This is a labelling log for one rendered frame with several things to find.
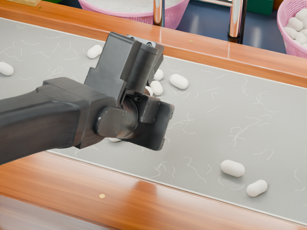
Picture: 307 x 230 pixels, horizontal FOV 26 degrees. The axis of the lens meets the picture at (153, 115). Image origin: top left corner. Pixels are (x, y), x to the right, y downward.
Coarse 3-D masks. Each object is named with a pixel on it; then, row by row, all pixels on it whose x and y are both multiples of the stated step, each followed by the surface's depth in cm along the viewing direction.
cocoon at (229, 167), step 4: (228, 160) 101; (224, 164) 101; (228, 164) 100; (232, 164) 100; (236, 164) 100; (240, 164) 100; (224, 168) 101; (228, 168) 100; (232, 168) 100; (236, 168) 100; (240, 168) 100; (228, 172) 101; (232, 172) 100; (236, 172) 100; (240, 172) 100; (236, 176) 100; (240, 176) 101
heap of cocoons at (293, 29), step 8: (304, 8) 135; (296, 16) 134; (304, 16) 134; (288, 24) 133; (296, 24) 131; (304, 24) 132; (288, 32) 129; (296, 32) 129; (304, 32) 129; (296, 40) 129; (304, 40) 127
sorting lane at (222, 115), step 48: (0, 48) 125; (48, 48) 125; (0, 96) 115; (192, 96) 115; (240, 96) 115; (288, 96) 115; (96, 144) 106; (192, 144) 106; (240, 144) 106; (288, 144) 106; (192, 192) 99; (240, 192) 99; (288, 192) 99
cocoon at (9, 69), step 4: (0, 64) 119; (4, 64) 119; (8, 64) 119; (0, 68) 118; (4, 68) 118; (8, 68) 118; (12, 68) 119; (0, 72) 119; (4, 72) 118; (8, 72) 118; (12, 72) 119
